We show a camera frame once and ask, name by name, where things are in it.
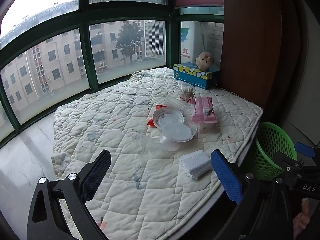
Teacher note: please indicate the green plastic mesh basket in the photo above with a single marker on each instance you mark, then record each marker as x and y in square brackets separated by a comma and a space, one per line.
[271, 140]

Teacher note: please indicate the white printed appliance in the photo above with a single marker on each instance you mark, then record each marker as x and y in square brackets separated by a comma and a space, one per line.
[188, 40]

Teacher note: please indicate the pink cloth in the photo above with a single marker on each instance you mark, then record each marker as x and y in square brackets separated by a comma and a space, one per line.
[307, 217]

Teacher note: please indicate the brown wooden cabinet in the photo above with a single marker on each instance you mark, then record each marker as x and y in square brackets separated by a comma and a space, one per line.
[250, 35]

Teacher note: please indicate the white quilted mat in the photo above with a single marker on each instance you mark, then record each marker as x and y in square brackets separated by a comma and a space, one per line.
[120, 120]

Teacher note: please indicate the clear deep plastic tray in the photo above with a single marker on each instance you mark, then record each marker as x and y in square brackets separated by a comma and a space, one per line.
[175, 102]

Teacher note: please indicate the blue spotted tissue box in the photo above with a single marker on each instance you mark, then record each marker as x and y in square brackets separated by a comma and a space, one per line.
[193, 77]

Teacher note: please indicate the red snack wrapper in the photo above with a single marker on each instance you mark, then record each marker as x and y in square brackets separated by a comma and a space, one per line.
[151, 123]
[160, 106]

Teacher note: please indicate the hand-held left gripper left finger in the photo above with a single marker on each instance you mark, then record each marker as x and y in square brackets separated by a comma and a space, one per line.
[96, 176]

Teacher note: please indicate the beige apartment building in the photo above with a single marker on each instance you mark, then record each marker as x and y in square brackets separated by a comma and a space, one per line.
[57, 62]

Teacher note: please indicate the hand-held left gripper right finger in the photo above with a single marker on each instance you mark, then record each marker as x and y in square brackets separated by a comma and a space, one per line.
[226, 176]

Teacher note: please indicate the pink plastic packet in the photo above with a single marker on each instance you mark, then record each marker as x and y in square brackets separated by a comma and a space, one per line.
[203, 110]

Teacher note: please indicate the white foam block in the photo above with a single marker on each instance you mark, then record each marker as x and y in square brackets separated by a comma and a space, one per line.
[196, 163]

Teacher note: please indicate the green window frame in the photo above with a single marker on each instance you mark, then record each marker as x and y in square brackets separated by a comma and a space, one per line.
[85, 22]

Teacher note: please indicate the beige plush toy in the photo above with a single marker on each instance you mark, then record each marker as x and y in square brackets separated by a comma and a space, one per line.
[205, 60]

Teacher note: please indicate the white louvred outdoor unit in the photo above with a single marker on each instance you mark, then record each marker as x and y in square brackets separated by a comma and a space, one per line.
[155, 40]

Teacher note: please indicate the white round plastic lid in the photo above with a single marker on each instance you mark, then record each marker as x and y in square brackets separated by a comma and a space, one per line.
[167, 117]

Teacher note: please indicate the green tree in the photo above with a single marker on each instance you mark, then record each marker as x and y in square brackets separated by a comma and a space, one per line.
[130, 40]

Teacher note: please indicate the white tissue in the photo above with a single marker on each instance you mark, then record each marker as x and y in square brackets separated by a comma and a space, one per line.
[187, 93]

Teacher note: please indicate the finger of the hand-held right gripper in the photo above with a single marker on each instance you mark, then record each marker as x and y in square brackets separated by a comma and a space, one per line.
[285, 161]
[304, 150]

